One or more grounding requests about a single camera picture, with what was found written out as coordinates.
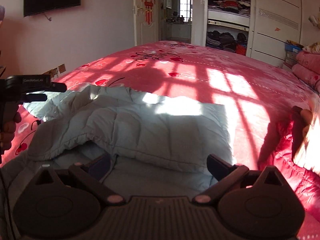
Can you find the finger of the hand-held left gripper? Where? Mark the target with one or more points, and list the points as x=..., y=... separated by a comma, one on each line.
x=58, y=87
x=35, y=97

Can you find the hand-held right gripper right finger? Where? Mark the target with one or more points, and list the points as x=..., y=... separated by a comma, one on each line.
x=217, y=167

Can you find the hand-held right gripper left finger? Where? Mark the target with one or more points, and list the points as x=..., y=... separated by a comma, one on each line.
x=100, y=166

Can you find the light blue down jacket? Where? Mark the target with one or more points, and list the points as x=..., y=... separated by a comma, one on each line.
x=150, y=135

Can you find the pile of dark folded clothes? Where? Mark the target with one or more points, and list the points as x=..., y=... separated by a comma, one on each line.
x=222, y=40

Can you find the pile of colourful folded clothes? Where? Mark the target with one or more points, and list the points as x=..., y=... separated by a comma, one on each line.
x=230, y=2

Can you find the person's left hand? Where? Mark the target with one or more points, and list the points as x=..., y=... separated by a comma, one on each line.
x=8, y=136

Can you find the red garment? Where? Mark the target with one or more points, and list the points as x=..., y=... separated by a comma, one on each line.
x=280, y=155

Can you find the white door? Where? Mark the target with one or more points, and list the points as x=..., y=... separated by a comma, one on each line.
x=140, y=32

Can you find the peach quilted blanket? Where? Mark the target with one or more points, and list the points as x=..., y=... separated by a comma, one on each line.
x=312, y=140

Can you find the pink printed bed blanket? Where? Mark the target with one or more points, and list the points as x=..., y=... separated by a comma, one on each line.
x=200, y=65

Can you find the stacked shoe boxes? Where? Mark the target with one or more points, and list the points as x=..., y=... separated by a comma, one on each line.
x=290, y=57

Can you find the folded pink quilt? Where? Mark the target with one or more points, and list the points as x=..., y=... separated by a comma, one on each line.
x=307, y=67

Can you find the white wardrobe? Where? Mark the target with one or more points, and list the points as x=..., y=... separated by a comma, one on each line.
x=272, y=40

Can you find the blue shoe box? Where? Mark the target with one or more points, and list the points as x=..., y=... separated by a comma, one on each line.
x=292, y=48

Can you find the kitchen window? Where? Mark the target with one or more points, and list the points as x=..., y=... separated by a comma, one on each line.
x=185, y=7

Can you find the floral pillow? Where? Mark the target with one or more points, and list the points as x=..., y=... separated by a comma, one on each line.
x=313, y=48

